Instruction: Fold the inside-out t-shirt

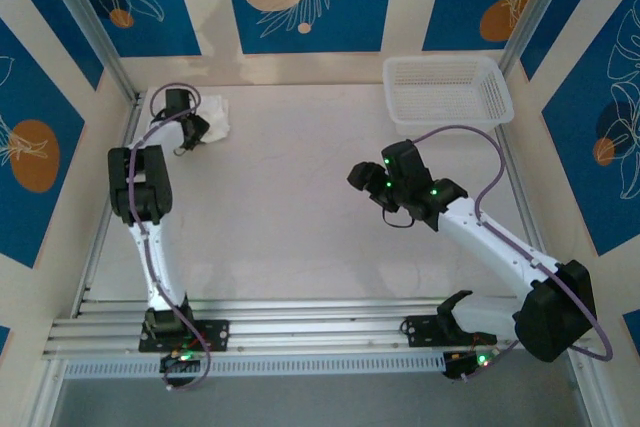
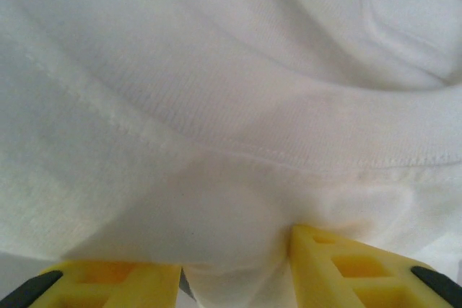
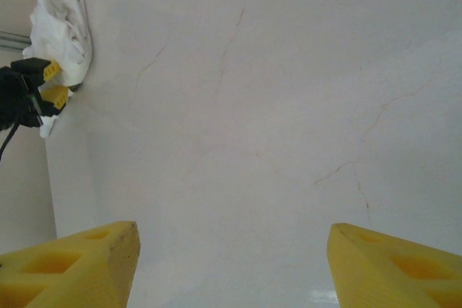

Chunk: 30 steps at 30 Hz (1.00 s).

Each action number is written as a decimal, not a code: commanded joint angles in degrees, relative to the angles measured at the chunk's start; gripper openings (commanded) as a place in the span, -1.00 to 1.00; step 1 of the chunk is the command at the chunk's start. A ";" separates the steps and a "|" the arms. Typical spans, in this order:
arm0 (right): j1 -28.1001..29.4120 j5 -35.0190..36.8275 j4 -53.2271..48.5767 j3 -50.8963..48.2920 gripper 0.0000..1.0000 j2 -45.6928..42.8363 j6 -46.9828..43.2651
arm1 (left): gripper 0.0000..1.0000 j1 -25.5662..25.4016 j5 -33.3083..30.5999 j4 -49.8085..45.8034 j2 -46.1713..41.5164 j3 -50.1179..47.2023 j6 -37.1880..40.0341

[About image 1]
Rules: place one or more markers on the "white t-shirt with black print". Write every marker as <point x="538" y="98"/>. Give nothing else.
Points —
<point x="215" y="119"/>

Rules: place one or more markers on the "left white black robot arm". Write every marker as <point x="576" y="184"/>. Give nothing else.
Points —
<point x="145" y="187"/>

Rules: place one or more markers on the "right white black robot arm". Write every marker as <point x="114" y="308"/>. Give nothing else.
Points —
<point x="500" y="242"/>

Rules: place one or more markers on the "white plastic mesh basket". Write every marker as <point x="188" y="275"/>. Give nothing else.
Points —
<point x="445" y="92"/>

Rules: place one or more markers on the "aluminium side rail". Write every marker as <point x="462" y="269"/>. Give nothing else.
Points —
<point x="520" y="182"/>
<point x="100" y="247"/>

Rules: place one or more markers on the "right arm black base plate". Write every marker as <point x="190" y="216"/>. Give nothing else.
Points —
<point x="420" y="331"/>

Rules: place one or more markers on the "aluminium frame post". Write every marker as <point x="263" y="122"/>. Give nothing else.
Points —
<point x="537" y="2"/>
<point x="85" y="12"/>

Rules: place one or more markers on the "aluminium frame cross rails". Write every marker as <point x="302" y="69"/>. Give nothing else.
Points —
<point x="320" y="319"/>

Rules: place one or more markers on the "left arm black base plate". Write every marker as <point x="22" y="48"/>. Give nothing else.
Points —
<point x="215" y="334"/>

